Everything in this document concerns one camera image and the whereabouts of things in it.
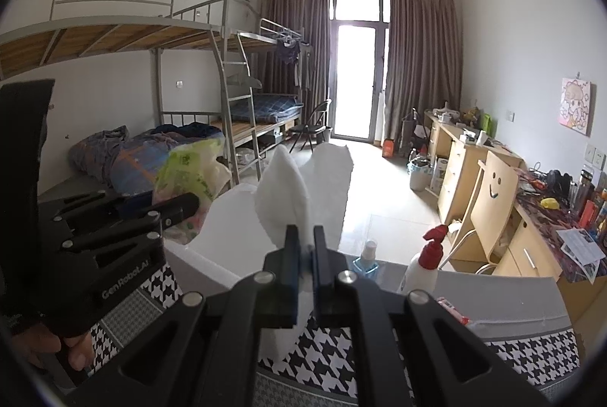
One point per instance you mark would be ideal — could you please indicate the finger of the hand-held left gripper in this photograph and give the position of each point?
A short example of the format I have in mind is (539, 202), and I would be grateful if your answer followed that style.
(85, 204)
(175, 205)

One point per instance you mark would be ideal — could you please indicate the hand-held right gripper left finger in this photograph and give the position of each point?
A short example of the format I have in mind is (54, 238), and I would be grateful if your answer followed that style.
(293, 264)

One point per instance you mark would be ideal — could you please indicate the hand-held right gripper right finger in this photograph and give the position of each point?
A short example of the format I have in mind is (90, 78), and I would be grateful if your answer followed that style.
(321, 264)

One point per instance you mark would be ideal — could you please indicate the green printed plastic bag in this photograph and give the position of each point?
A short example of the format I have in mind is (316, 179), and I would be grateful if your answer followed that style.
(189, 170)

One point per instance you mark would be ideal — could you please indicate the white foam box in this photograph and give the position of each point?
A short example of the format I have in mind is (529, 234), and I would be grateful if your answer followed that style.
(227, 241)

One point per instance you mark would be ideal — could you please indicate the white foam sheet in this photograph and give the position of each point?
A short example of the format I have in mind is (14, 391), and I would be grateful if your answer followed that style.
(303, 179)

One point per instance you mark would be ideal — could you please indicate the person's left hand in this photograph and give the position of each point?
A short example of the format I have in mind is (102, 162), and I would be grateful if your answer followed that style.
(38, 347)

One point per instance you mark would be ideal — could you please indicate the blue liquid spray bottle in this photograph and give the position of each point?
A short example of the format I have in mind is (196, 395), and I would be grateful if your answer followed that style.
(365, 265)

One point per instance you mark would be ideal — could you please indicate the blue and orange quilt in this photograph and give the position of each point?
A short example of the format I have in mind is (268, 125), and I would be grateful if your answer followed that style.
(128, 155)

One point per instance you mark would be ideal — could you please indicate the white bottle red top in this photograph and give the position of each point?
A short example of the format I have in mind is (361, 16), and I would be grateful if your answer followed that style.
(419, 276)

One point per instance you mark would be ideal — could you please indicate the metal bunk bed ladder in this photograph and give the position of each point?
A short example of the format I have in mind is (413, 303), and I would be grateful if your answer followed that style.
(237, 103)

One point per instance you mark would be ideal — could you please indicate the white trash bin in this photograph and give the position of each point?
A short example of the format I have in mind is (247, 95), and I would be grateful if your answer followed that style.
(419, 177)

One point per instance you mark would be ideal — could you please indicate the orange bag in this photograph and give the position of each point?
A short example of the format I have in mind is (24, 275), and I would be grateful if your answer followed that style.
(389, 148)

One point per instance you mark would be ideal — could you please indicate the red and white packet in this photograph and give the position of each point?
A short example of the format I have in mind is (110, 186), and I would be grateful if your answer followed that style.
(450, 308)

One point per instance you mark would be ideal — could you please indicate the blue checked mattress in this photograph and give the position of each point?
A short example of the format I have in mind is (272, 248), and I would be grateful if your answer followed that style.
(275, 106)

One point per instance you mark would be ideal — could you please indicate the white carton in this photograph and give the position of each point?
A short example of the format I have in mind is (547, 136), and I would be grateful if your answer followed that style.
(440, 174)

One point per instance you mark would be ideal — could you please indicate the black folding chair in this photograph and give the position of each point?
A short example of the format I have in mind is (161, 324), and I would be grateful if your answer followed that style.
(318, 115)

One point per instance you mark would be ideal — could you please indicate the dark trolley bag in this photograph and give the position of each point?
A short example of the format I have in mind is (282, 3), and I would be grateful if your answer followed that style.
(411, 132)

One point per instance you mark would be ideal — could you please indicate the light wooden desk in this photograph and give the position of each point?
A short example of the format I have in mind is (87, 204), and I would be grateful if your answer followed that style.
(531, 246)
(457, 170)

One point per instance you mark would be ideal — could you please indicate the grey metal bunk bed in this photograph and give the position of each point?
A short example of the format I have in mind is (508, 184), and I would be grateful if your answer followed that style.
(280, 32)
(118, 35)

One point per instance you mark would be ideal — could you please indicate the wooden chair with smiley face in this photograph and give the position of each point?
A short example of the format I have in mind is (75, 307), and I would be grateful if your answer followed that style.
(495, 193)

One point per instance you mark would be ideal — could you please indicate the glass balcony door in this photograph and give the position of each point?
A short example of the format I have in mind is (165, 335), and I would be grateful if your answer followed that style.
(355, 80)

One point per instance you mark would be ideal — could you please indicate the hanging dark clothes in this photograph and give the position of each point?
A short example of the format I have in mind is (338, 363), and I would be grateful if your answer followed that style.
(289, 54)

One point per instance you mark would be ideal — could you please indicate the white appliance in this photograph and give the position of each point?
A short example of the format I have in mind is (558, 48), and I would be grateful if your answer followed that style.
(446, 114)

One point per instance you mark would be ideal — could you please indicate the green paper bag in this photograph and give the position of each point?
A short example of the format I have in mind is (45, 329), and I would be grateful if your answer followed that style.
(486, 123)

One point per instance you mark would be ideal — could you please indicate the houndstooth mat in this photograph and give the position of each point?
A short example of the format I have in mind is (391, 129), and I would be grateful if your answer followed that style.
(521, 355)

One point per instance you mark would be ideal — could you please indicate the dark patterned desk cover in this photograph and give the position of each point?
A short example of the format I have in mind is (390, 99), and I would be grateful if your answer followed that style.
(536, 217)

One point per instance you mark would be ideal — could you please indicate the brown curtain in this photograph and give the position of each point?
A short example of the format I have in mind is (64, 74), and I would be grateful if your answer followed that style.
(294, 18)
(422, 56)

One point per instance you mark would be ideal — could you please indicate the yellow cloth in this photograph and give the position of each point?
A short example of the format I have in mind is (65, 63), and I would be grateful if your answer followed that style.
(550, 203)

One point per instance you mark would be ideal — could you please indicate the printed paper sheets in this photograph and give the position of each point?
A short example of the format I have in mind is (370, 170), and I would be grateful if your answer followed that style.
(581, 250)

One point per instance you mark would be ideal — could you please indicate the cluster of bottles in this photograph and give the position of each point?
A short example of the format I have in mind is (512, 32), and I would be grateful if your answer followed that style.
(590, 208)

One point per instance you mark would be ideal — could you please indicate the white wall switch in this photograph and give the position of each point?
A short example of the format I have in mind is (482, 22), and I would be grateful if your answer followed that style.
(595, 158)

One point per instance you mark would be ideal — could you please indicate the pink cartoon wall picture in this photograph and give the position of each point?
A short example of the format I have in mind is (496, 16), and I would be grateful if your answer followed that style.
(576, 108)

